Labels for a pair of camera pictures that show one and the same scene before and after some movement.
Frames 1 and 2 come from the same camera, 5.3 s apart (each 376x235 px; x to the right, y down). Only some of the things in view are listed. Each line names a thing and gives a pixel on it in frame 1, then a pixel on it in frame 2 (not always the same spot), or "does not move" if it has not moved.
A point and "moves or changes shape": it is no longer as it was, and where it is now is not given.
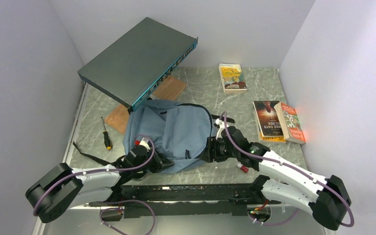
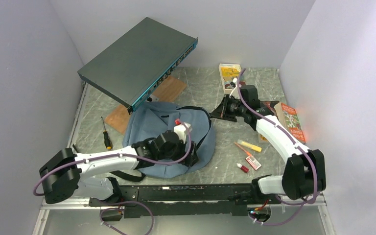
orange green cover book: (291, 123) does not move
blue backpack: (179, 130) moves or changes shape
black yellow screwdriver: (107, 141) does not move
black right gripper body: (222, 152) -> (235, 108)
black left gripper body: (155, 163) -> (187, 161)
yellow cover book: (232, 77) does not move
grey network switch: (132, 68) does not move
